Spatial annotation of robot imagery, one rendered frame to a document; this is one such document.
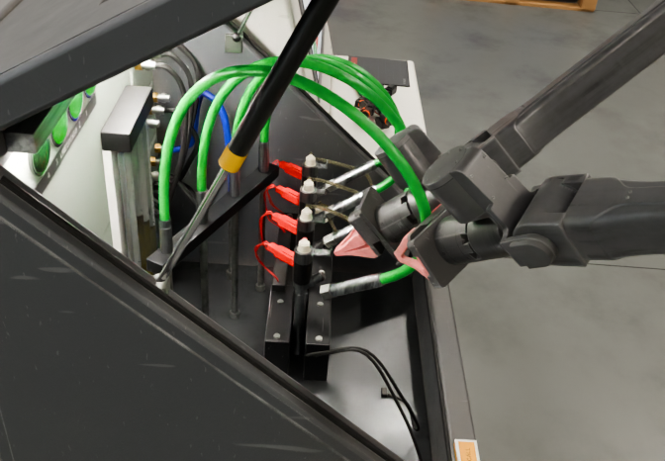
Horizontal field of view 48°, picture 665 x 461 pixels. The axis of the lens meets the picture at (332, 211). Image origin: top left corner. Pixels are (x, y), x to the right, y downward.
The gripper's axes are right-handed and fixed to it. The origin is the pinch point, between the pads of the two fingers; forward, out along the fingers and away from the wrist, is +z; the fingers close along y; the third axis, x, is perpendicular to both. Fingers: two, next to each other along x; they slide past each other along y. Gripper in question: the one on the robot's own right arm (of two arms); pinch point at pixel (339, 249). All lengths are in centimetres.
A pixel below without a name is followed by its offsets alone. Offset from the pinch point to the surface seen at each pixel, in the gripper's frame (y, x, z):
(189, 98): 30.6, 7.7, -3.5
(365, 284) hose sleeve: -1.3, 11.2, -7.6
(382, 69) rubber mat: -1, -96, 21
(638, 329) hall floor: -138, -136, 23
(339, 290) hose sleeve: -0.6, 10.8, -3.5
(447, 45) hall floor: -65, -369, 99
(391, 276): -1.8, 11.3, -11.5
